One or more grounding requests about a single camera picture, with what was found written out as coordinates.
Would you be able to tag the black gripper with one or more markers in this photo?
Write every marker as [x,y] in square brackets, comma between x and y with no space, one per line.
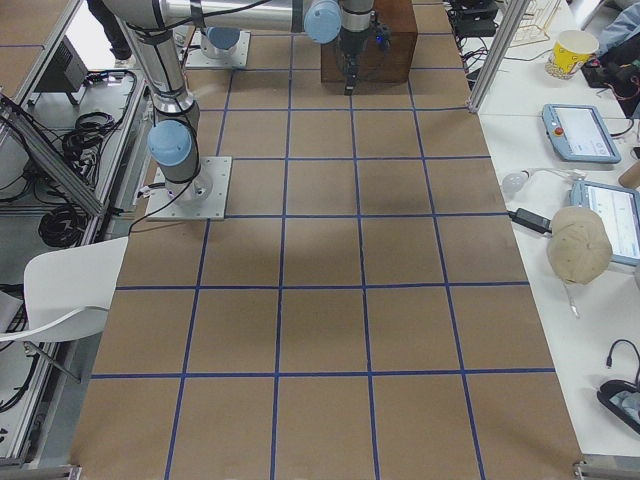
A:
[350,44]

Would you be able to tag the dark wooden drawer cabinet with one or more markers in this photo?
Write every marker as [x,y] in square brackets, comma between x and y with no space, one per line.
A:
[383,53]

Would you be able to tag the white light bulb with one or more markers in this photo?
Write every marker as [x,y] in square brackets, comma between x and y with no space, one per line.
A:
[514,182]

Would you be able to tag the yellow popcorn cup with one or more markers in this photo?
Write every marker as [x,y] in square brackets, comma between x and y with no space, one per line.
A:
[572,49]

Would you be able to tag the black power brick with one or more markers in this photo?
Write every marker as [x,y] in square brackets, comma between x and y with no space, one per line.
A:
[530,220]

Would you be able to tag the upper teach pendant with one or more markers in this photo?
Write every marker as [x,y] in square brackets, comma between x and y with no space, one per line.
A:
[577,133]

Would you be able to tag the teach pendant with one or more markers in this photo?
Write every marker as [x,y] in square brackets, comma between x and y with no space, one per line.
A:
[577,133]
[618,208]

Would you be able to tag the beige cap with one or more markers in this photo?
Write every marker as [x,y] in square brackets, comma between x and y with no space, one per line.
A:
[579,250]

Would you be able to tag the lower teach pendant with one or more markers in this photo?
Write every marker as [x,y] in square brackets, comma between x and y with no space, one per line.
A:
[618,208]

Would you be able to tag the white chair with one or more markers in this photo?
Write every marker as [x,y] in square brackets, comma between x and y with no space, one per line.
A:
[68,294]

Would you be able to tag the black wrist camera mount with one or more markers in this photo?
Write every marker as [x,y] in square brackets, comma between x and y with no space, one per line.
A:
[381,32]

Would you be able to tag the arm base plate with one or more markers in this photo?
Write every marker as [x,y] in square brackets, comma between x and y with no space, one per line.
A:
[227,50]
[205,197]

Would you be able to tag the aluminium frame post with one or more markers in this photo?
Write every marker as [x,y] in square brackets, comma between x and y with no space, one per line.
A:
[510,22]

